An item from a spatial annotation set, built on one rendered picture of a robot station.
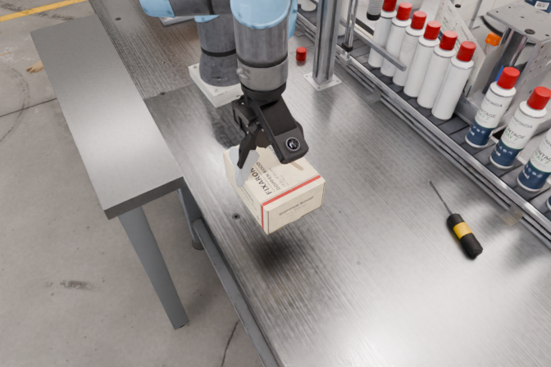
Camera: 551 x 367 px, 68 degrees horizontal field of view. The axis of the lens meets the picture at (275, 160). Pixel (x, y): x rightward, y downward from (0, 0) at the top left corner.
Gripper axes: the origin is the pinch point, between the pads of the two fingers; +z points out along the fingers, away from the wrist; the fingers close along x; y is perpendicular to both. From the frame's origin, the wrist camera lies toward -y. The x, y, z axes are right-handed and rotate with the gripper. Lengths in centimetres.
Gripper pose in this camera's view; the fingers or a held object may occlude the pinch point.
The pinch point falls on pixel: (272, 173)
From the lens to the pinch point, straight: 76.0
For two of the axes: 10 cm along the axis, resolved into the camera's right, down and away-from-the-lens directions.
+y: -5.3, -6.1, 5.8
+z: 0.1, 6.8, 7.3
